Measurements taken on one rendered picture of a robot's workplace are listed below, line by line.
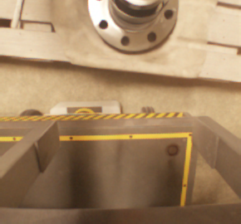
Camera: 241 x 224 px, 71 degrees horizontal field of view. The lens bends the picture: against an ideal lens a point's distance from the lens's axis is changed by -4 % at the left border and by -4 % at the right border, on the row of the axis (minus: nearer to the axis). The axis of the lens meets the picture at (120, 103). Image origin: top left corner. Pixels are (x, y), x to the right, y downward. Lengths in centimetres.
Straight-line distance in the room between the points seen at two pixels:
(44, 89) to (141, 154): 52
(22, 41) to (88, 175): 48
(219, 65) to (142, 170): 44
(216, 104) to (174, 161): 43
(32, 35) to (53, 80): 23
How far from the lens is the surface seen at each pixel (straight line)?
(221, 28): 69
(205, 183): 109
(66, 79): 78
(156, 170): 54
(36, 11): 67
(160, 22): 57
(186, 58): 62
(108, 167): 52
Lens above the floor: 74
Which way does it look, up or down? 74 degrees down
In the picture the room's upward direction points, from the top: 180 degrees clockwise
